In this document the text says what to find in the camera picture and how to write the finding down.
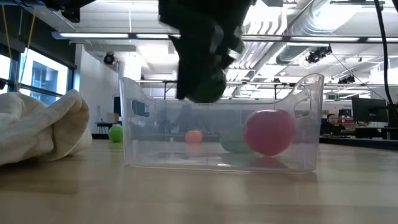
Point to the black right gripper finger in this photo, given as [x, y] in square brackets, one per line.
[233, 46]
[196, 62]

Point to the striped toy watermelon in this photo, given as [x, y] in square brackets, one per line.
[211, 91]

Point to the orange toy fruit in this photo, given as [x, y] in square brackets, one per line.
[193, 136]

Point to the light green toy cabbage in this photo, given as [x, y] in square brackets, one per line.
[233, 142]

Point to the clear plastic container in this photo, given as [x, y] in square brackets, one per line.
[217, 161]

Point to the smooth green toy fruit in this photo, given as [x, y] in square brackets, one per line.
[115, 133]

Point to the black ceiling spotlight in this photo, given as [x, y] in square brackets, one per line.
[109, 58]

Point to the long ceiling light strip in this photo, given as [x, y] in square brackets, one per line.
[93, 35]

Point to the person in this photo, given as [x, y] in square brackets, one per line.
[331, 124]

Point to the black computer monitor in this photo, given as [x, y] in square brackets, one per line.
[368, 109]

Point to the white checked cloth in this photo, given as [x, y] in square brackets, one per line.
[40, 127]

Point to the silver ventilation duct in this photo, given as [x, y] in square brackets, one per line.
[303, 25]

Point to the black ceiling camera cluster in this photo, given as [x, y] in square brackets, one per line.
[317, 54]

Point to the window with dark frame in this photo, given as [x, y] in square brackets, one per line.
[43, 77]

